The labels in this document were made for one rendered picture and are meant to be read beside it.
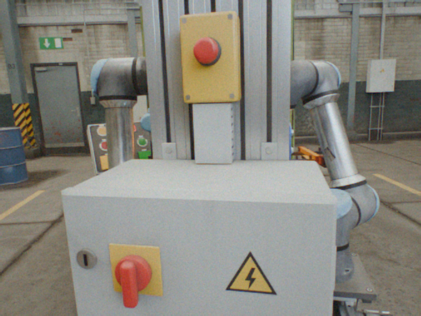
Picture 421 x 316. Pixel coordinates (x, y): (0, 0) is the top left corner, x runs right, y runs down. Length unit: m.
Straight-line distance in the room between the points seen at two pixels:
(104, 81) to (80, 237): 0.65
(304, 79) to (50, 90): 7.82
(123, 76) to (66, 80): 7.40
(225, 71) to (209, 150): 0.13
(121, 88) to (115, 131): 0.13
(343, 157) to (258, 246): 0.72
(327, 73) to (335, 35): 7.56
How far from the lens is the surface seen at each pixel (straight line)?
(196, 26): 0.53
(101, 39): 8.21
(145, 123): 1.37
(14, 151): 6.11
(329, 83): 1.09
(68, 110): 8.41
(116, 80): 1.02
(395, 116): 9.36
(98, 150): 1.79
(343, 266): 1.01
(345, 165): 1.07
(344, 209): 0.96
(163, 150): 0.60
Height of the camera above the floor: 1.35
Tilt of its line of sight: 12 degrees down
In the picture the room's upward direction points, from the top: 2 degrees counter-clockwise
